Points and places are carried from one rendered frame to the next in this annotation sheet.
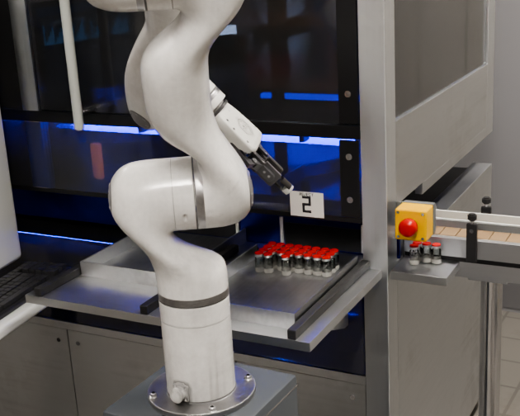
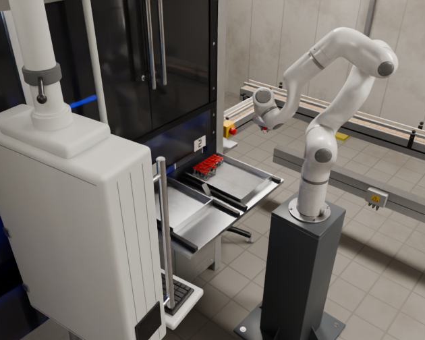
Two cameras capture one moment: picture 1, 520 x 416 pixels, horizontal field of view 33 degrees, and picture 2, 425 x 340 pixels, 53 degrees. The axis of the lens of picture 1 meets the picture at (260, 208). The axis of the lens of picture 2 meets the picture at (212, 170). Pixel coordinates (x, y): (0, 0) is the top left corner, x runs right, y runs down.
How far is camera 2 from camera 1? 2.35 m
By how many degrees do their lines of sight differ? 72
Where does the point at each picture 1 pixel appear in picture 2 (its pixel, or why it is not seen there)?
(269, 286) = (225, 180)
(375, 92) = (221, 83)
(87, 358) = not seen: hidden behind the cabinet
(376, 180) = (221, 119)
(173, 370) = (321, 205)
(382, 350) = not seen: hidden behind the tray
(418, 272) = (229, 146)
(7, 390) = not seen: outside the picture
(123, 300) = (218, 221)
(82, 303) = (214, 235)
